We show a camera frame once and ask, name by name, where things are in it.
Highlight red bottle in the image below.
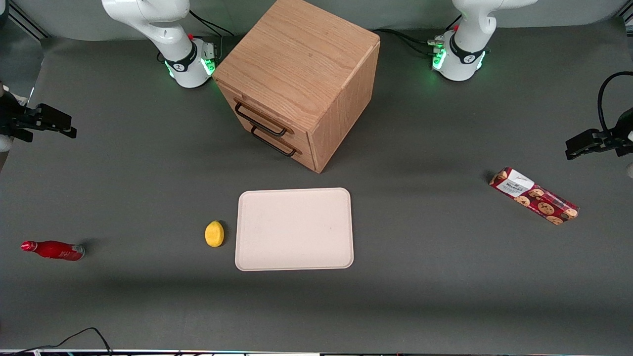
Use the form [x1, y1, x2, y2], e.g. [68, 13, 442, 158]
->
[21, 240, 86, 262]

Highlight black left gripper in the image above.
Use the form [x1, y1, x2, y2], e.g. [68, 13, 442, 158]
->
[565, 109, 633, 160]

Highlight thin black table-edge cable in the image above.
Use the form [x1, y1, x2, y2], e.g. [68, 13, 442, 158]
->
[0, 327, 113, 355]

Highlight beige rectangular tray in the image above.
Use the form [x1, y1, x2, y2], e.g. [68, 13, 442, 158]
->
[235, 187, 355, 271]

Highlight black right arm base cable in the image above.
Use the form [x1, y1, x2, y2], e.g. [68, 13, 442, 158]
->
[189, 9, 235, 38]

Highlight yellow lemon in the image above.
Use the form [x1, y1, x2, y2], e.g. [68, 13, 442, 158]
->
[205, 221, 225, 248]

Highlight wooden drawer below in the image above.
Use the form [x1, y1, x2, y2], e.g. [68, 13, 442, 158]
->
[231, 115, 318, 172]

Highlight black metal drawer handle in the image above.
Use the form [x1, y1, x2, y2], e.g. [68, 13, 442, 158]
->
[251, 125, 297, 158]
[234, 101, 288, 138]

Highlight wooden drawer with handle grasped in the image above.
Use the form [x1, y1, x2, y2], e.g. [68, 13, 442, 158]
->
[217, 82, 311, 149]

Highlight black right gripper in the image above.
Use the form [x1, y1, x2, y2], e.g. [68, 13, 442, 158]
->
[0, 91, 78, 144]

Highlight black looped cable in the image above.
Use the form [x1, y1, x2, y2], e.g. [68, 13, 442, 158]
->
[597, 71, 633, 137]

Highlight wooden drawer cabinet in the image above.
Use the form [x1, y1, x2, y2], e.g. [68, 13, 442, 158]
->
[213, 0, 381, 174]

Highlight red cookie box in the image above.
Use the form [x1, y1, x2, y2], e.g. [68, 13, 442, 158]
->
[489, 167, 580, 226]

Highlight black left arm base cables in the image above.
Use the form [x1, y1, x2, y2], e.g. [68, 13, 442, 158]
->
[372, 28, 447, 58]

